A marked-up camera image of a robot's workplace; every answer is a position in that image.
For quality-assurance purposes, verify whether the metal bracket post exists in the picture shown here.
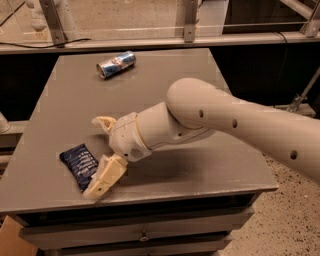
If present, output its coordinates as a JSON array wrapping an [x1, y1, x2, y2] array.
[[39, 0, 66, 48], [183, 0, 198, 43], [301, 0, 320, 38]]

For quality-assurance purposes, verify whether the red bull can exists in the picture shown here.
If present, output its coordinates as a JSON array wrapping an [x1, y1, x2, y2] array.
[[96, 51, 136, 79]]

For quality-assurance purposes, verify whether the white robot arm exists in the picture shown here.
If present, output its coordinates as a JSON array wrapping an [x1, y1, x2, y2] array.
[[84, 78, 320, 200]]

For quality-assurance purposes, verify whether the white pipe left edge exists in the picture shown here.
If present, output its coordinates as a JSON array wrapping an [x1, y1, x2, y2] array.
[[0, 112, 11, 133]]

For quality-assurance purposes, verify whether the black cable on rail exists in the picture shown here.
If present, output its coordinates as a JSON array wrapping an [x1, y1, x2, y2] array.
[[0, 37, 92, 50]]

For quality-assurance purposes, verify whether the round metal drawer knob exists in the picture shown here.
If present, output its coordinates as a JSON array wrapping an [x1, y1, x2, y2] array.
[[139, 234, 150, 242]]

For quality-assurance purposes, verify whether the right metal bracket post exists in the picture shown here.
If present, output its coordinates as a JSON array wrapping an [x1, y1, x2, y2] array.
[[301, 0, 320, 38]]

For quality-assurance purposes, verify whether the centre metal bracket post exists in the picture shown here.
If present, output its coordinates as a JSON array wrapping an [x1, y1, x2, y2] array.
[[183, 0, 198, 43]]

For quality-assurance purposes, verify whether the black hanging cable right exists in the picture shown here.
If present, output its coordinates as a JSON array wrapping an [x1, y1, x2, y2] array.
[[273, 31, 289, 108]]

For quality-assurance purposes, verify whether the left metal bracket post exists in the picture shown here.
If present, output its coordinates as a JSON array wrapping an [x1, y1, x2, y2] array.
[[39, 0, 66, 48]]

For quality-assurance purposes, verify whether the grey top drawer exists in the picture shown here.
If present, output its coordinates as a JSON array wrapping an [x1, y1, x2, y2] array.
[[20, 207, 254, 249]]

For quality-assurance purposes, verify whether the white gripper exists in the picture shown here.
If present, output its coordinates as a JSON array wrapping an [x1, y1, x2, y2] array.
[[83, 112, 152, 200]]

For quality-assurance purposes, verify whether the grey lower drawer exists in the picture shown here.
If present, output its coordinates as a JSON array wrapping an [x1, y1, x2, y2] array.
[[41, 235, 231, 256]]

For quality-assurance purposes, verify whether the cardboard box corner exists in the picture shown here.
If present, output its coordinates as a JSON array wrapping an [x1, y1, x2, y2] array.
[[0, 216, 38, 256]]

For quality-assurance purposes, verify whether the blue rxbar blueberry wrapper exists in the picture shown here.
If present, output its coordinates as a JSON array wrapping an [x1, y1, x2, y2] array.
[[59, 144, 98, 191]]

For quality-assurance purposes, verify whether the grey drawer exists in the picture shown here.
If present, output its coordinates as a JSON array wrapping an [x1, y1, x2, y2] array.
[[41, 235, 231, 256], [20, 207, 254, 249]]

